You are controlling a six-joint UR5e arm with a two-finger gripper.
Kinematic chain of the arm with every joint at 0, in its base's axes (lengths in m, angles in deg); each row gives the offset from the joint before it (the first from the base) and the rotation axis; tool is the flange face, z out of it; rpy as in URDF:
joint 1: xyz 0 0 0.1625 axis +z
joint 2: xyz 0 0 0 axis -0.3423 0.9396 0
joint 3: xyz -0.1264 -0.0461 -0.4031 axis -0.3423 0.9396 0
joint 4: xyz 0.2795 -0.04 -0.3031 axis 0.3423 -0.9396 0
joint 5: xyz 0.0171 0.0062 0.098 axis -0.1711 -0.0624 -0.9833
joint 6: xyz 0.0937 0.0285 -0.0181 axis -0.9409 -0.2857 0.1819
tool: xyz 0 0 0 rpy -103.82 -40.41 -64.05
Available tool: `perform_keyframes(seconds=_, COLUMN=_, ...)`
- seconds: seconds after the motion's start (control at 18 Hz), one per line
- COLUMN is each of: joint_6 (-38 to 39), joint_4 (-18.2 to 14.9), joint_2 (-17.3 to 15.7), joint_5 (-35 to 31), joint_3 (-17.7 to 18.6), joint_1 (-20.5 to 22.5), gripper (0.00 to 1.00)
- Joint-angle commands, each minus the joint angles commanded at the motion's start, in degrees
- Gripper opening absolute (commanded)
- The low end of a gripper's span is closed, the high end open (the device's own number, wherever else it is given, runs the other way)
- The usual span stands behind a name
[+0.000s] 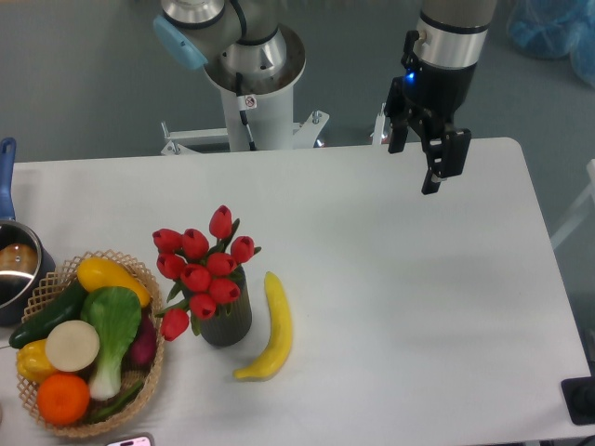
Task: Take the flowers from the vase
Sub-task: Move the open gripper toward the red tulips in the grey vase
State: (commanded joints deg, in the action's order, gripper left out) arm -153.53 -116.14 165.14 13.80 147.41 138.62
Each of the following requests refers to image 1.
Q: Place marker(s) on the blue plastic bag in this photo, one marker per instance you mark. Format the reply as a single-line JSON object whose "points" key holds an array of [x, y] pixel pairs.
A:
{"points": [[556, 30]]}

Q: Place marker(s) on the dark grey ribbed vase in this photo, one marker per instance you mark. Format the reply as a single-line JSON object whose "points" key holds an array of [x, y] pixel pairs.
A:
{"points": [[219, 306]]}

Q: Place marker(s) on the yellow bell pepper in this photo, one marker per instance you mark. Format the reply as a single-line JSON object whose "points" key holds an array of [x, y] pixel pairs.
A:
{"points": [[33, 364]]}

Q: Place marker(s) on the green bean pod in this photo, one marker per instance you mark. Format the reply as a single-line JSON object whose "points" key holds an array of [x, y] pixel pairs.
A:
{"points": [[115, 406]]}

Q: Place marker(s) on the red tulip bouquet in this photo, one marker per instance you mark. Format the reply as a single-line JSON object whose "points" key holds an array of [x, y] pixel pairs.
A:
{"points": [[178, 250]]}

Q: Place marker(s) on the green bok choy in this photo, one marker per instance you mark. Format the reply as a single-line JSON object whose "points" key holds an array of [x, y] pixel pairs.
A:
{"points": [[115, 314]]}

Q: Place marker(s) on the orange fruit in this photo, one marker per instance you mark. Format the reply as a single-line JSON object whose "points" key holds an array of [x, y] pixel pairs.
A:
{"points": [[63, 399]]}

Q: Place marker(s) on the yellow squash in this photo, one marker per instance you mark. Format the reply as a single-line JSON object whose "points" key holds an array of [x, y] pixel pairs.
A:
{"points": [[97, 272]]}

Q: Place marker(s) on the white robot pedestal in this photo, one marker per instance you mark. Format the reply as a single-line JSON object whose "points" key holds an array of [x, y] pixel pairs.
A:
{"points": [[253, 122]]}

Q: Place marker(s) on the black device at edge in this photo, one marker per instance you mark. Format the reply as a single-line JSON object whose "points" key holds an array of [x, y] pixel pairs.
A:
{"points": [[579, 399]]}

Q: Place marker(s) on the pink smartphone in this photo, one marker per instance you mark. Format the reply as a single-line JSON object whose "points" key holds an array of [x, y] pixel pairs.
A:
{"points": [[136, 439]]}

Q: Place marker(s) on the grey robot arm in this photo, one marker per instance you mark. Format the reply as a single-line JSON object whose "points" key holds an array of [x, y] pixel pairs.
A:
{"points": [[254, 60]]}

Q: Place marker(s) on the blue handled saucepan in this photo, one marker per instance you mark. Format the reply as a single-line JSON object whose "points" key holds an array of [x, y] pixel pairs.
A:
{"points": [[24, 259]]}

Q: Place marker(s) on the woven wicker basket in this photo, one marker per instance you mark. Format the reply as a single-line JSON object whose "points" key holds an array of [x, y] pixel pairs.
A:
{"points": [[48, 289]]}

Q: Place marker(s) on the yellow banana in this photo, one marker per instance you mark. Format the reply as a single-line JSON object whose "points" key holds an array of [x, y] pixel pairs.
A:
{"points": [[273, 357]]}

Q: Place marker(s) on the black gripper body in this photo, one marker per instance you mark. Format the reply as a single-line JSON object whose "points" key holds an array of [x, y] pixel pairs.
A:
{"points": [[427, 96]]}

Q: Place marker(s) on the white round radish slice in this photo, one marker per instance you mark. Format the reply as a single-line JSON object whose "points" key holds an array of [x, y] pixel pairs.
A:
{"points": [[72, 346]]}

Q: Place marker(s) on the purple sweet potato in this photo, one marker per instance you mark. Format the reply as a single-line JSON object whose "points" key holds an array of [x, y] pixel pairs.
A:
{"points": [[143, 349]]}

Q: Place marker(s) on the dark green cucumber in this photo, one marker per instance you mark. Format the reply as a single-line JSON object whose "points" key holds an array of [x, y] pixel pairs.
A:
{"points": [[66, 306]]}

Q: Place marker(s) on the white frame at right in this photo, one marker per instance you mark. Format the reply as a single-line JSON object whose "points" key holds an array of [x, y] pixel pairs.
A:
{"points": [[576, 213]]}

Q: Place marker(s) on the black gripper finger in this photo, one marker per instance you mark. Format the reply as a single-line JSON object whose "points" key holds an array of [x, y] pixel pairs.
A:
{"points": [[398, 136], [446, 154]]}

